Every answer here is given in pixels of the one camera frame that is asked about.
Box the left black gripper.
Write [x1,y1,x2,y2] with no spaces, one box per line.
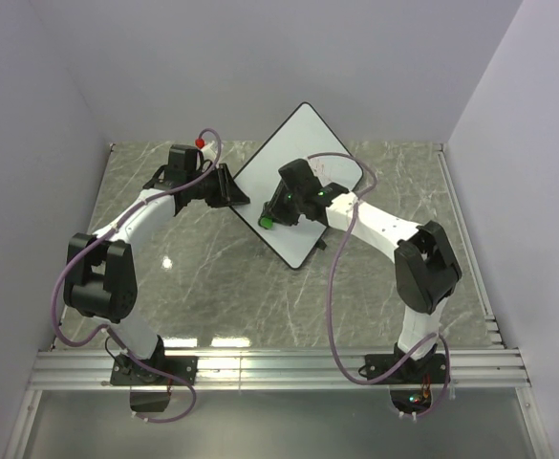
[188,164,250,209]

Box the green whiteboard eraser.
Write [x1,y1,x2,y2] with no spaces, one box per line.
[258,215,274,230]

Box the white whiteboard black frame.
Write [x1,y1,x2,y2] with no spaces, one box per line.
[232,102,364,270]

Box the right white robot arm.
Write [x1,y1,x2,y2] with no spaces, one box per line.
[259,183,462,385]

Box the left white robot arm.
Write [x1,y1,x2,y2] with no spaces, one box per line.
[63,164,250,384]

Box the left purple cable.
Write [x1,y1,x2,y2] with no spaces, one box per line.
[52,126,198,425]

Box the purple cable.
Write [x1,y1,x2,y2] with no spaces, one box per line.
[52,126,198,425]
[307,151,452,424]

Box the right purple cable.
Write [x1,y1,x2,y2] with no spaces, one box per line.
[307,151,452,424]

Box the aluminium rail frame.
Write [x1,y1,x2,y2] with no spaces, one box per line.
[8,142,535,458]

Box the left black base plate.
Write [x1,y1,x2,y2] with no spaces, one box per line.
[109,355,199,387]

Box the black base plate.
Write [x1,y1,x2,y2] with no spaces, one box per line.
[109,355,199,387]
[358,353,450,385]

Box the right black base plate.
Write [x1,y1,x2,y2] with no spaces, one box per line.
[358,353,450,385]

